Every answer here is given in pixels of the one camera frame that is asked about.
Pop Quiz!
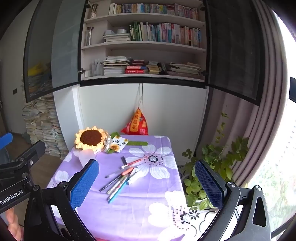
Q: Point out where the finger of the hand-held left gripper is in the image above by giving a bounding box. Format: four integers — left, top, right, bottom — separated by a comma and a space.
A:
0, 133, 13, 150
0, 140, 46, 180

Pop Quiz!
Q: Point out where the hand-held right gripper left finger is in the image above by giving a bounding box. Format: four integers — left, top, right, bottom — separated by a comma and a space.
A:
24, 159, 100, 241

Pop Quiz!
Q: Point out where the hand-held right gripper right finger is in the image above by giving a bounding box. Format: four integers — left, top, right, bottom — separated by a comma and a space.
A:
194, 159, 271, 241

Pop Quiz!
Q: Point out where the translucent pen cup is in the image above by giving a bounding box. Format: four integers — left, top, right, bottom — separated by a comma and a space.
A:
77, 149, 97, 168

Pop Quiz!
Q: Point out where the pale green pen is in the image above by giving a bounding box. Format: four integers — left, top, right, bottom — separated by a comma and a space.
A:
106, 176, 129, 194

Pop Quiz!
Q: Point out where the clear grey pen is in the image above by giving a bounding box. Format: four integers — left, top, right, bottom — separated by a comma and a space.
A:
105, 167, 133, 178

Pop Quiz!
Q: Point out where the red gel pen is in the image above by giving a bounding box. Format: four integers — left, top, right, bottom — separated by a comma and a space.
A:
121, 157, 148, 169

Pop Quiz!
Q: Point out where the person's left hand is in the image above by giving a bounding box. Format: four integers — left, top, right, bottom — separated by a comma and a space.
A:
5, 207, 23, 240

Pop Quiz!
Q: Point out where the floor pile of paper stacks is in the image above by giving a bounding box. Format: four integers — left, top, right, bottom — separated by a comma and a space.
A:
22, 74, 70, 160

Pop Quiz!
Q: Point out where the green potted plant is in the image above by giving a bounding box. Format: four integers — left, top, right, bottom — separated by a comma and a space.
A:
181, 112, 249, 211

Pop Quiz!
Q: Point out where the crochet sunflower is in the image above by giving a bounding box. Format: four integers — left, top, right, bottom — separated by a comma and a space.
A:
75, 126, 109, 153

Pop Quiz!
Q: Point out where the white bouquet ribbon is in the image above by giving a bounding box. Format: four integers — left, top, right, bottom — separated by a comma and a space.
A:
102, 137, 114, 152

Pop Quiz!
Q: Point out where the sunflower gift card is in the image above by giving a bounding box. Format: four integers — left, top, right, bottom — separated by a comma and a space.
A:
103, 136, 129, 153

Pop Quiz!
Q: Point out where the purple floral tablecloth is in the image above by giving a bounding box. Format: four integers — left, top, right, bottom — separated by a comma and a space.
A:
46, 135, 201, 241

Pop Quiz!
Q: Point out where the red pyramid pillow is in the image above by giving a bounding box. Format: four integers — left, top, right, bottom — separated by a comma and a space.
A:
121, 108, 149, 135

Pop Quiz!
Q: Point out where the yellow bag behind glass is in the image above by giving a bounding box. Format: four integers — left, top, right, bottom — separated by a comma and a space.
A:
28, 61, 50, 77

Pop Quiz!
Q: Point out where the window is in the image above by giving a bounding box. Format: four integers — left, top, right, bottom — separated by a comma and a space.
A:
247, 14, 296, 232

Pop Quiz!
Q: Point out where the glass bookcase door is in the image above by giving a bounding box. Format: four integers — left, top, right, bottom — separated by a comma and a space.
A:
23, 0, 89, 103
203, 0, 265, 107

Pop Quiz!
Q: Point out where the grey shelf pen holder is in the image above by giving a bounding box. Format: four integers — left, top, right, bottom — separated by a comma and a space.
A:
91, 59, 104, 76

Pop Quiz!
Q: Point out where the pink grey curtain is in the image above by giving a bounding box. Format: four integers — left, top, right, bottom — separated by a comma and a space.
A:
206, 0, 289, 188

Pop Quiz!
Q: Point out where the wide stack of worn books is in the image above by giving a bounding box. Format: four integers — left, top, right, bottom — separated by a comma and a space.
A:
165, 62, 202, 78

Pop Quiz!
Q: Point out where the stack of magazines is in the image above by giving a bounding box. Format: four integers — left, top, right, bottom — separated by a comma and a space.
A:
102, 56, 130, 75

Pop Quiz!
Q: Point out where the stack of red books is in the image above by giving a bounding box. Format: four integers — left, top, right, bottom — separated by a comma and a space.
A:
125, 60, 148, 75

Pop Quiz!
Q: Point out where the short stack of books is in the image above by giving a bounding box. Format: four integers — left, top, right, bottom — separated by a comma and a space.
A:
146, 61, 161, 75

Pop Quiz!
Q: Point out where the small stack of flat books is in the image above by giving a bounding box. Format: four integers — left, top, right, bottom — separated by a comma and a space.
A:
103, 33, 131, 42

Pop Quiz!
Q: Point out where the row of colourful upright books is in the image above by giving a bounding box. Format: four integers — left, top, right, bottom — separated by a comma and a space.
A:
129, 21, 201, 48

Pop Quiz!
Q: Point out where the long row of upright books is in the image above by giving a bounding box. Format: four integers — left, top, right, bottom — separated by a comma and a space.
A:
109, 3, 199, 20

